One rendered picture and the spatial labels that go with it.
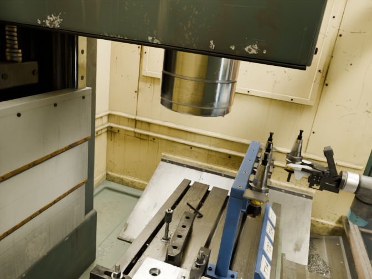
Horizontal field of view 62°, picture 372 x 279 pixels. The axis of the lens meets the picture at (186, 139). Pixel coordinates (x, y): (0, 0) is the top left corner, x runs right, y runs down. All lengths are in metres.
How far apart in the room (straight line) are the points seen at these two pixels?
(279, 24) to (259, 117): 1.21
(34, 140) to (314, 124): 1.29
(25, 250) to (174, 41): 0.77
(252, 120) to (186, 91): 1.13
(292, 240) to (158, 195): 0.73
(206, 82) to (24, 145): 0.52
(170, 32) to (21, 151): 0.53
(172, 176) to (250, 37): 1.39
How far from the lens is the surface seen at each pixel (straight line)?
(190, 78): 0.59
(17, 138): 0.88
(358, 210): 1.36
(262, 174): 0.94
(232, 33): 0.52
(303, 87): 1.65
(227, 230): 0.98
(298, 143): 1.25
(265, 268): 1.13
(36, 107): 0.90
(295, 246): 1.65
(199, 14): 0.54
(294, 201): 1.80
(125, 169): 2.07
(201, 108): 0.60
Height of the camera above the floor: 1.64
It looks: 20 degrees down
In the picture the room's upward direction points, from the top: 7 degrees clockwise
